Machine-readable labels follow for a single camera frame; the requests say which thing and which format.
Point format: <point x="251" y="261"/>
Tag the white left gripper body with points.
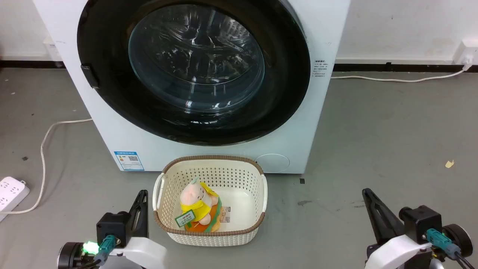
<point x="145" y="252"/>

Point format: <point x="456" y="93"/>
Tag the green white doll tag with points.
<point x="185" y="218"/>

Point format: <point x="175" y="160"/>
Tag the white power strip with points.
<point x="10" y="192"/>

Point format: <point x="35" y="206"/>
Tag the small printed basket label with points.
<point x="225" y="215"/>

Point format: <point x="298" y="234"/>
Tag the white front-load washing machine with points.
<point x="112" y="123"/>

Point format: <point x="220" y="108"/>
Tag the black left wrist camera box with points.
<point x="114" y="228"/>

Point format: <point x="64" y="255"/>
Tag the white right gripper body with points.
<point x="399" y="252"/>

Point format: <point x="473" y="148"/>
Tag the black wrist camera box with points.
<point x="114" y="228"/>
<point x="420" y="222"/>

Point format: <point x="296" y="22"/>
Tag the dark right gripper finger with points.
<point x="381" y="216"/>

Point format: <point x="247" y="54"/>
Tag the white wall socket plug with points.
<point x="466" y="52"/>

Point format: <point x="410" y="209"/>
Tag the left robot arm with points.
<point x="69" y="256"/>

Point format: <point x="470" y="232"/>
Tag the blue energy label sticker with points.
<point x="129" y="160"/>

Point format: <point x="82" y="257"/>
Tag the small printed warning sticker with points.
<point x="320" y="69"/>

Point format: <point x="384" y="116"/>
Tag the black round glass washer door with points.
<point x="194" y="63"/>

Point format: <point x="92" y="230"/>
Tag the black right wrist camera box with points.
<point x="420" y="222"/>

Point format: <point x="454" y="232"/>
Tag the cream laundry basket brown rim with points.
<point x="242" y="186"/>

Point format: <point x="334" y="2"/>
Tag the pink plush doll yellow outfit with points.
<point x="198" y="205"/>

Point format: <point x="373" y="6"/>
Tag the round white filter cover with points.
<point x="272" y="163"/>

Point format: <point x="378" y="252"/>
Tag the yellow paper scrap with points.
<point x="449" y="163"/>

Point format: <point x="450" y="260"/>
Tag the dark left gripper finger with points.
<point x="140" y="213"/>

